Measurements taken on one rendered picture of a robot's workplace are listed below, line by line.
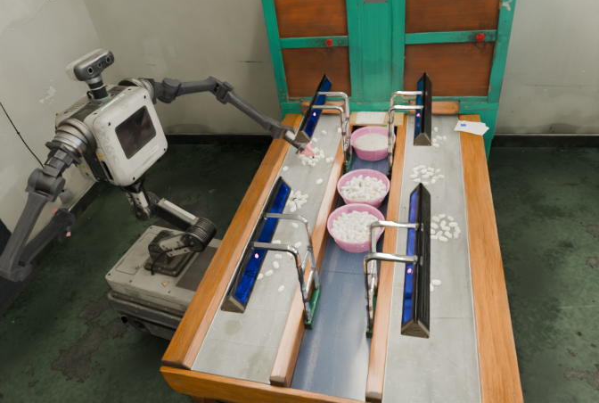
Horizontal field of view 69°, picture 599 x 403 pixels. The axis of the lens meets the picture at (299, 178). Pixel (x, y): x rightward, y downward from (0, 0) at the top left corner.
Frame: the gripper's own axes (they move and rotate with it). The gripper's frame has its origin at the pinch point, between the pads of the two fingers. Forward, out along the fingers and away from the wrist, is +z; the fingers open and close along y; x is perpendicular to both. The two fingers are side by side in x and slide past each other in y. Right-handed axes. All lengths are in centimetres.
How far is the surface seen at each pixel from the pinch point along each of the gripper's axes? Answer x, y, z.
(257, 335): 4, -110, 10
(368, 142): -13.2, 24.8, 24.2
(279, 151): 17.4, 6.9, -15.5
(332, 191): -7.2, -25.9, 15.5
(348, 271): -9, -69, 34
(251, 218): 17, -51, -11
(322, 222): -6, -49, 16
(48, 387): 148, -118, -45
